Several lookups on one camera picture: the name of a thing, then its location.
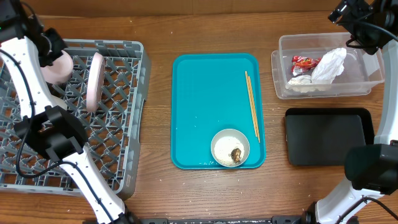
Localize pink shallow bowl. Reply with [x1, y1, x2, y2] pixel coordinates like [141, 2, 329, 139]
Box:
[40, 50, 73, 85]

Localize red snack wrapper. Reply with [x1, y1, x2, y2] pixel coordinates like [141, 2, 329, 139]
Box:
[291, 55, 321, 77]

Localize small white tissue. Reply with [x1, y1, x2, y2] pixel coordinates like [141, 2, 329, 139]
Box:
[288, 75, 312, 85]

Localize white round plate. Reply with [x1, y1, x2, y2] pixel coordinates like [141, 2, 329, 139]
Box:
[86, 53, 106, 113]

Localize brown food piece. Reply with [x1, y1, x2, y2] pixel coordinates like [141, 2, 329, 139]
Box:
[231, 148, 242, 163]

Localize grey bowl with rice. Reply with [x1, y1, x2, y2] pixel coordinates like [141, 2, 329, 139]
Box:
[211, 129, 251, 168]

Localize white paper cup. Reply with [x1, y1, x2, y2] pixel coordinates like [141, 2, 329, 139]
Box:
[52, 95, 68, 110]

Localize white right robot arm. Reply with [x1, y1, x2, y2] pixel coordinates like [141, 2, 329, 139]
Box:
[296, 0, 397, 224]

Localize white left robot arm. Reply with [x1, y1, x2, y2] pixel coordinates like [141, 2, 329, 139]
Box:
[1, 0, 139, 223]

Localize grey dishwasher rack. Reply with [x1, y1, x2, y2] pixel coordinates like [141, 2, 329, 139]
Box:
[1, 39, 151, 199]

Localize clear plastic bin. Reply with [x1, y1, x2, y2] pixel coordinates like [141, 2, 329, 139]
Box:
[271, 32, 385, 100]

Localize black plastic tray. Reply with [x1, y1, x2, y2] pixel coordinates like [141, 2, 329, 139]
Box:
[284, 108, 374, 166]

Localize teal plastic tray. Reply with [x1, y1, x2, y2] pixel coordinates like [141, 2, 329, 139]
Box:
[170, 53, 266, 170]

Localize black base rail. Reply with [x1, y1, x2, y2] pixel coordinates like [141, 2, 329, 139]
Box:
[140, 215, 301, 224]

